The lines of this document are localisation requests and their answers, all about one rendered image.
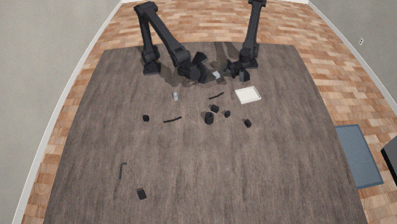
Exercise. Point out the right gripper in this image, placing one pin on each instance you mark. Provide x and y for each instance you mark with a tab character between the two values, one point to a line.
204	79

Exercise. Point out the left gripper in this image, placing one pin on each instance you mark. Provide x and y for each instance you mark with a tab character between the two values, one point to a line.
227	71

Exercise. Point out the white shallow tray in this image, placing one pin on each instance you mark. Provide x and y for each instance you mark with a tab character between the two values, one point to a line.
248	94

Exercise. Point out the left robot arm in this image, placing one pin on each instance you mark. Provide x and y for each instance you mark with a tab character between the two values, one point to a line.
249	43

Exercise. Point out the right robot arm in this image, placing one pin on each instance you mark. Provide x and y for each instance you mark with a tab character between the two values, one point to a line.
178	53

